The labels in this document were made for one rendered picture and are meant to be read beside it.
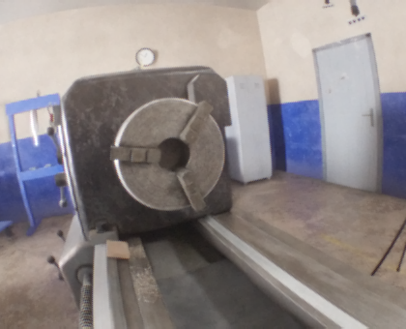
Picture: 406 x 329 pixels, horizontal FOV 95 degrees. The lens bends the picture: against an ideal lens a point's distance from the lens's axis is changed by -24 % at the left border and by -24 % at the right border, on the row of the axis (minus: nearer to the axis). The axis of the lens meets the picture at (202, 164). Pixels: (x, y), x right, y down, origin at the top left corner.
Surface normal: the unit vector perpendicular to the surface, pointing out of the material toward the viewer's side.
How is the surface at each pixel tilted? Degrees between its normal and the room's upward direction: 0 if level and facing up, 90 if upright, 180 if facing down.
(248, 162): 90
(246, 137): 90
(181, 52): 90
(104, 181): 90
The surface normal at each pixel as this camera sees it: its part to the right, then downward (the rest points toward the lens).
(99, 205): 0.37, 0.12
